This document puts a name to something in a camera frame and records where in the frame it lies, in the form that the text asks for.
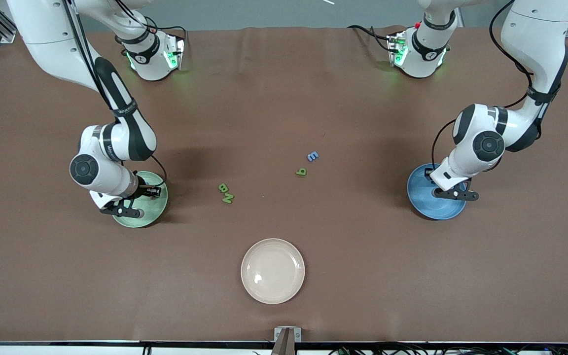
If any light green plate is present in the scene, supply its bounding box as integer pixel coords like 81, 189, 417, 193
111, 171, 169, 228

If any brown table cover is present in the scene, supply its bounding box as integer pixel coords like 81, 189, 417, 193
0, 26, 568, 343

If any black right arm base cable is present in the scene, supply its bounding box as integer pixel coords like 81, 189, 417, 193
134, 14, 188, 45

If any blue plate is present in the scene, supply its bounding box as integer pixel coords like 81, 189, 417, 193
407, 163, 467, 220

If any black arm base cable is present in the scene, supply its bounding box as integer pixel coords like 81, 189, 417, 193
134, 14, 188, 45
347, 25, 394, 52

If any grey metal camera bracket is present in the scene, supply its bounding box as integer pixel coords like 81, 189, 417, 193
272, 326, 302, 355

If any beige plate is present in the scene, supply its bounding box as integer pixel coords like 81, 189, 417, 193
241, 238, 306, 305

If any black left arm base cable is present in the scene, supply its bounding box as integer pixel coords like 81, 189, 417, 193
347, 25, 394, 52

